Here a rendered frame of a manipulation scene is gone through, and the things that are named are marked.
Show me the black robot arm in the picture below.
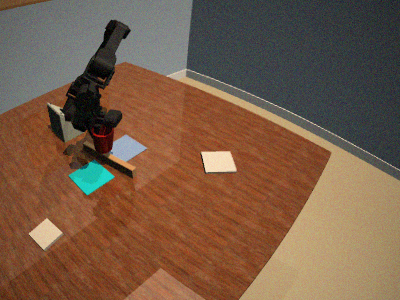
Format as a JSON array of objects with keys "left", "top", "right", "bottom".
[{"left": 59, "top": 19, "right": 131, "bottom": 132}]

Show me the red cup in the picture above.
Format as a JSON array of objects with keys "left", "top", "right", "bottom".
[{"left": 91, "top": 125, "right": 114, "bottom": 154}]

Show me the tan wooden bar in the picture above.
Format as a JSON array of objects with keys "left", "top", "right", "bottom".
[{"left": 83, "top": 141, "right": 137, "bottom": 179}]

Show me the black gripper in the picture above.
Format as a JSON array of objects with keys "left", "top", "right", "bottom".
[{"left": 64, "top": 94, "right": 123, "bottom": 135}]

